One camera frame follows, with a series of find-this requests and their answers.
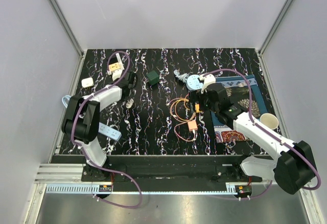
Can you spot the white paper cup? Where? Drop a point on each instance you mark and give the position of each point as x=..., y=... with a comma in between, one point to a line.
x=269, y=120

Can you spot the light blue power strip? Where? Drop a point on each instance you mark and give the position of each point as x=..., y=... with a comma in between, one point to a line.
x=109, y=132

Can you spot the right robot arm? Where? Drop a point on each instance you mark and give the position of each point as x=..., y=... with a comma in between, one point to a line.
x=291, y=166

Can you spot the dark floral square plate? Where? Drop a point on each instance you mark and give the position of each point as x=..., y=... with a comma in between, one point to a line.
x=240, y=95

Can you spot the beige travel adapter cube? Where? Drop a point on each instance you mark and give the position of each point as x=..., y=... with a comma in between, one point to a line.
x=114, y=66

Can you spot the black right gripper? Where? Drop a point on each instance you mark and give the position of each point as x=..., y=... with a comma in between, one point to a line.
x=195, y=96

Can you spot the white cube socket adapter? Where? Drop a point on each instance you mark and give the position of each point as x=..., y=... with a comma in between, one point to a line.
x=116, y=75

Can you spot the pink USB charger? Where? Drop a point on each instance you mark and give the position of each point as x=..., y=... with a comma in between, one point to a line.
x=192, y=125

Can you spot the aluminium frame post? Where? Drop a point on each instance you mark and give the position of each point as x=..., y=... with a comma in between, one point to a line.
x=67, y=29
x=278, y=21

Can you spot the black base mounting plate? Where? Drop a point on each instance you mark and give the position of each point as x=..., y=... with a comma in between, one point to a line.
x=226, y=168

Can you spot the white wall charger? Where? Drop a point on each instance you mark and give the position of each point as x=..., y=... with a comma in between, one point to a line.
x=87, y=82

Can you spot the yellow USB charger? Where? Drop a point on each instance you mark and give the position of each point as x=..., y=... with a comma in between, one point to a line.
x=197, y=108

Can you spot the round light blue socket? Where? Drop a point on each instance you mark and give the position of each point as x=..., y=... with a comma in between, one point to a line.
x=193, y=82

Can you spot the blue patterned placemat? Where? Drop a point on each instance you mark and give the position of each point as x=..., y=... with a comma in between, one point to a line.
x=223, y=133

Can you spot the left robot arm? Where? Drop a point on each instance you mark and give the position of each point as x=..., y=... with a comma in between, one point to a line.
x=82, y=117

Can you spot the white multicolour power strip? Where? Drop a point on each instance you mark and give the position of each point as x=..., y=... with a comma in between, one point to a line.
x=115, y=58

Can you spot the aluminium frame post left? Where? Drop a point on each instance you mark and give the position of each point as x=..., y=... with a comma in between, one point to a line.
x=67, y=29

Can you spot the aluminium frame post right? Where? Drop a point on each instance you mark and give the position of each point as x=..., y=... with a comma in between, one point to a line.
x=278, y=21

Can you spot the green cube socket adapter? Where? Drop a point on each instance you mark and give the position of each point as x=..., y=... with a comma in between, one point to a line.
x=153, y=77

